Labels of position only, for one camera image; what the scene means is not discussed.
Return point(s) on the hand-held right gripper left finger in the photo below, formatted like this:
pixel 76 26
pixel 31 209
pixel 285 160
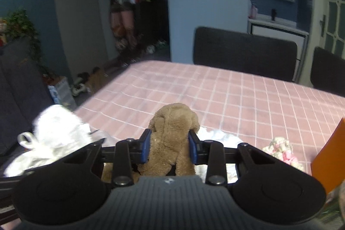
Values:
pixel 145 145

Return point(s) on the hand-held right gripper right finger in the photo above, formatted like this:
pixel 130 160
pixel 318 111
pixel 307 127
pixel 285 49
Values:
pixel 192 149

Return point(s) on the brown plush toy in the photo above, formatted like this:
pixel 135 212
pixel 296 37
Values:
pixel 172 133

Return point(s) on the pink and white crochet pouch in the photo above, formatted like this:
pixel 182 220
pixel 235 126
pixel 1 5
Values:
pixel 281 150

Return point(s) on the orange cardboard box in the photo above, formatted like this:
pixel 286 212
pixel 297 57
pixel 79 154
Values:
pixel 330 162

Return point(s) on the white fluffy cloth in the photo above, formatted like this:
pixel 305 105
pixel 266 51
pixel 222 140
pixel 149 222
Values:
pixel 218 135

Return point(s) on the pink checked tablecloth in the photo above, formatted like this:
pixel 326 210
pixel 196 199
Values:
pixel 231 100

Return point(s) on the white plastic bag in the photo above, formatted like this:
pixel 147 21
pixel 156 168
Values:
pixel 59 133

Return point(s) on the white and blue carton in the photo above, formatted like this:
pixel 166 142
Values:
pixel 61 92

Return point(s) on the black chair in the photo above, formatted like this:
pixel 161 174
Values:
pixel 242 52
pixel 330 71

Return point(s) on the hanging pink organizer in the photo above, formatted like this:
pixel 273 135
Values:
pixel 122 22

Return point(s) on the white cabinet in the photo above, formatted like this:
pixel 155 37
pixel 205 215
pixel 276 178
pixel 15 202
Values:
pixel 277 33

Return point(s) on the pink bottle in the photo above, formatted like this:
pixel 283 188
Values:
pixel 254 11

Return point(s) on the small black bottle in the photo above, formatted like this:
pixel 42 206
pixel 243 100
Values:
pixel 273 15

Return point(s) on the green trailing plant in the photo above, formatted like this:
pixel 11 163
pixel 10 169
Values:
pixel 23 26

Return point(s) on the glazed white door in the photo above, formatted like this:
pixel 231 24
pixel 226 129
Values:
pixel 334 3

